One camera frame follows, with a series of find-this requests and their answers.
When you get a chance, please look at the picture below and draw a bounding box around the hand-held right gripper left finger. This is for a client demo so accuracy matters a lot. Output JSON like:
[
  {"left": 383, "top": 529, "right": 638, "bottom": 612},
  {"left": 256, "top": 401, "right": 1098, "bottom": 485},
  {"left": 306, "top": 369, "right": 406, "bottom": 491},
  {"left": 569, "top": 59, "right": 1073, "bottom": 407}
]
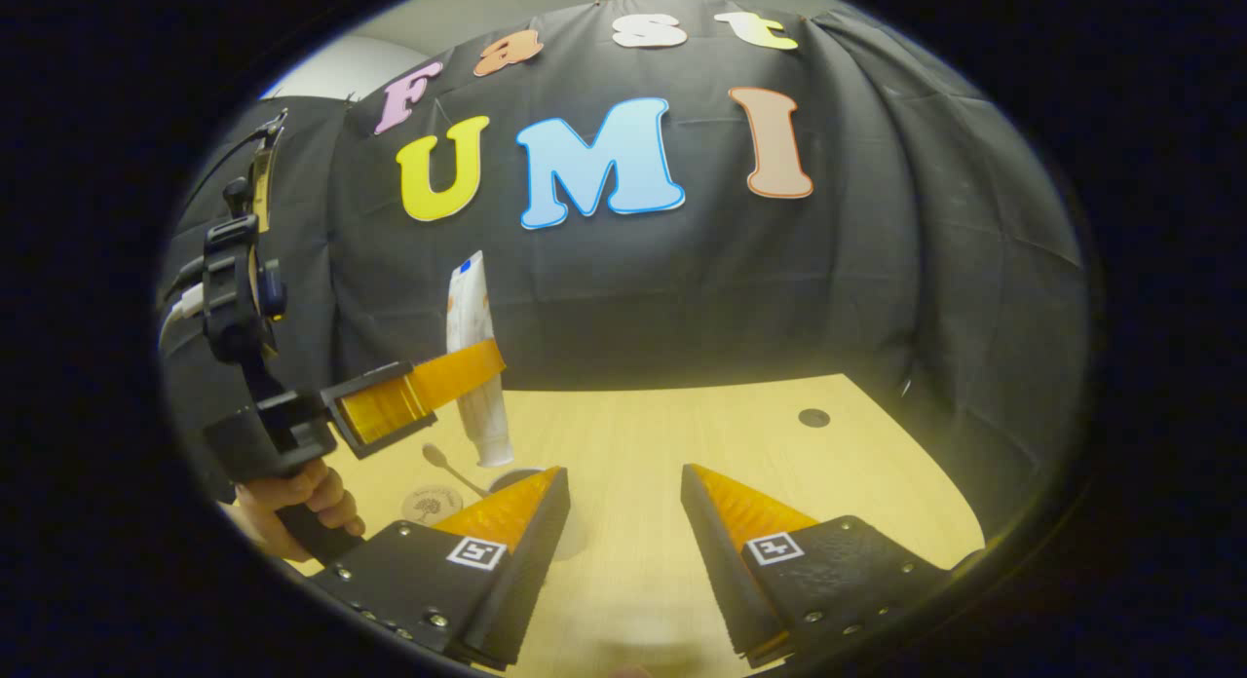
[{"left": 305, "top": 466, "right": 573, "bottom": 672}]

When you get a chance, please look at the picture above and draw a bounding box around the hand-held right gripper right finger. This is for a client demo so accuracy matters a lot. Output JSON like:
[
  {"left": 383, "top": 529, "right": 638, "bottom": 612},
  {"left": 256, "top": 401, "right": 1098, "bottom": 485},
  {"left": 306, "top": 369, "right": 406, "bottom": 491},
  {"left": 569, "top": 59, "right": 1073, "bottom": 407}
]
[{"left": 679, "top": 463, "right": 953, "bottom": 669}]

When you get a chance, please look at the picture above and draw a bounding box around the white toothpaste tube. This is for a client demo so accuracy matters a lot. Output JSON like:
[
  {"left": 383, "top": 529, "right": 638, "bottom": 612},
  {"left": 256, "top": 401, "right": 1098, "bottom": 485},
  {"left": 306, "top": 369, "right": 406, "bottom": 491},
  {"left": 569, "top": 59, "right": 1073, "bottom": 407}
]
[{"left": 445, "top": 250, "right": 515, "bottom": 469}]

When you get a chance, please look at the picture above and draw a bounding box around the beige toothbrush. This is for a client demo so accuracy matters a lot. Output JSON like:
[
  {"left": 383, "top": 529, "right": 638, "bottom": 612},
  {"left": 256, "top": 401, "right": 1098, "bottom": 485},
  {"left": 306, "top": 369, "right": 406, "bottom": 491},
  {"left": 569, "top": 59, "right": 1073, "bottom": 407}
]
[{"left": 421, "top": 443, "right": 490, "bottom": 500}]

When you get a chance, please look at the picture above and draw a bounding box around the white cup with wooden handle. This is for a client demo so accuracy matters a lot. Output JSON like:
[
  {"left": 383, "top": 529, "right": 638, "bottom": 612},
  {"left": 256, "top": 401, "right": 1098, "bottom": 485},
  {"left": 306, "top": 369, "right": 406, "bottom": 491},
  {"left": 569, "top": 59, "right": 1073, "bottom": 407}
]
[{"left": 486, "top": 467, "right": 590, "bottom": 562}]

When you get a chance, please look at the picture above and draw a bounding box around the round wooden coaster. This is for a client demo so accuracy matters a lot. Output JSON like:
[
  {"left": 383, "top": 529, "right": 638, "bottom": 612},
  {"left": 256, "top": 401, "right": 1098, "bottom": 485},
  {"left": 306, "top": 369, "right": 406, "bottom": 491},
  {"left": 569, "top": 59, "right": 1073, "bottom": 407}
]
[{"left": 401, "top": 485, "right": 465, "bottom": 526}]

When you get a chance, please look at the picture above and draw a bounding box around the light wooden desktop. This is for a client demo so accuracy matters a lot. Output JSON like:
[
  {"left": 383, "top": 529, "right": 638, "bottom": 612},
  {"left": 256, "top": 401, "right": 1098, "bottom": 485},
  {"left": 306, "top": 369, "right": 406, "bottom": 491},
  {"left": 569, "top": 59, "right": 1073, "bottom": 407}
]
[{"left": 292, "top": 373, "right": 987, "bottom": 678}]

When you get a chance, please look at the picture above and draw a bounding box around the black backdrop cloth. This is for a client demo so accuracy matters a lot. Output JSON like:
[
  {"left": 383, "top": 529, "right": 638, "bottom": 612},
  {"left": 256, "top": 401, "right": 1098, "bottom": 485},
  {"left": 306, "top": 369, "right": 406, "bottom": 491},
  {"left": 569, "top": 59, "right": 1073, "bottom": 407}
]
[{"left": 161, "top": 0, "right": 1090, "bottom": 523}]

